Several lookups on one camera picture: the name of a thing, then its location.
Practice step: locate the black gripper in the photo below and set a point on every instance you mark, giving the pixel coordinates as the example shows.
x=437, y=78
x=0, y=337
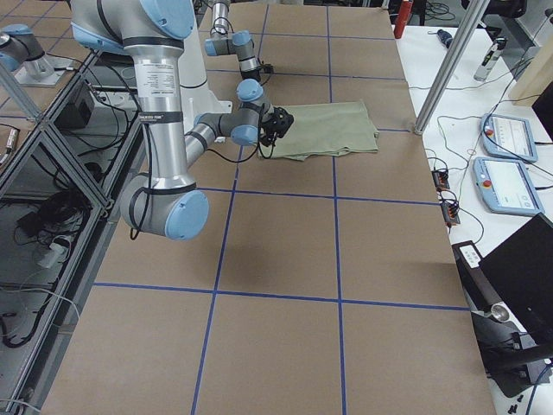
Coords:
x=271, y=128

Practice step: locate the green long sleeve shirt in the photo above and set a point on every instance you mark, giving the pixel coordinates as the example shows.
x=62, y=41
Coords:
x=334, y=129

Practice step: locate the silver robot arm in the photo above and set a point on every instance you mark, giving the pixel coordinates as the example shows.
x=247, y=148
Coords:
x=175, y=108
x=224, y=40

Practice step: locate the red cylinder tube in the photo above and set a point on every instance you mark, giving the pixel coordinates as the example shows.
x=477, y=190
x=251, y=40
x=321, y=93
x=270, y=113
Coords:
x=403, y=17

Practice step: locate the far black relay board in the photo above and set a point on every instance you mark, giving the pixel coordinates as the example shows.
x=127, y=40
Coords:
x=440, y=179

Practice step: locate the black relay board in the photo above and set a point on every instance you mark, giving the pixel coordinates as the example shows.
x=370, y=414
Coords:
x=450, y=212
x=440, y=179

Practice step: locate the brown paper table cover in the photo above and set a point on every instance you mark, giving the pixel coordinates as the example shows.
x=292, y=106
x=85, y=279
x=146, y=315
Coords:
x=319, y=287

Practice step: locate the clear plastic bottle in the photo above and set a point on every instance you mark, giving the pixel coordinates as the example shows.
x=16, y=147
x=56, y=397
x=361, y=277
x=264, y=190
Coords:
x=490, y=59

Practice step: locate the near black relay board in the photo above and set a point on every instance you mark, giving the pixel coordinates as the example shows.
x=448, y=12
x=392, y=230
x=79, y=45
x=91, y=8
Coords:
x=450, y=212

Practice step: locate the far blue teach pendant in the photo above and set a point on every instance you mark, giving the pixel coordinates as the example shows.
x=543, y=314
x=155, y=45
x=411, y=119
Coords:
x=508, y=137

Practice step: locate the blue teach pendant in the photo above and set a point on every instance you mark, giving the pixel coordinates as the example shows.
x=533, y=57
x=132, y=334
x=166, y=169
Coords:
x=505, y=187
x=508, y=137

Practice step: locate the near blue teach pendant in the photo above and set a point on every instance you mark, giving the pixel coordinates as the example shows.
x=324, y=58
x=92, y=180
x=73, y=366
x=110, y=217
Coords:
x=505, y=187

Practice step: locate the black label box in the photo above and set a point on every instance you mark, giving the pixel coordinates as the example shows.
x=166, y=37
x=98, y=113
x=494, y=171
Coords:
x=467, y=259

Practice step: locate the black monitor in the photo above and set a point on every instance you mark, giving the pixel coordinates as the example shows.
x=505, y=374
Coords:
x=520, y=271

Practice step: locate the silver metal cup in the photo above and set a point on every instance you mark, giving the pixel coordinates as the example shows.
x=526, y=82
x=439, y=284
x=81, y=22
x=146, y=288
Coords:
x=499, y=313

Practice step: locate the black monitor stand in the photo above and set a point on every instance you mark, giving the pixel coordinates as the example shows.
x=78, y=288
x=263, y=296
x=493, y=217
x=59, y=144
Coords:
x=513, y=359

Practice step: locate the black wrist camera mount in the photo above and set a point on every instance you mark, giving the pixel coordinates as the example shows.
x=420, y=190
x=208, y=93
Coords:
x=275, y=126
x=266, y=68

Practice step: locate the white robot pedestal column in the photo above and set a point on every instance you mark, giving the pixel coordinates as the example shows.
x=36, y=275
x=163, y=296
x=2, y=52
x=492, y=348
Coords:
x=196, y=95

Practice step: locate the aluminium frame post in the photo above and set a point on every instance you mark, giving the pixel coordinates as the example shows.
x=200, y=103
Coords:
x=462, y=37

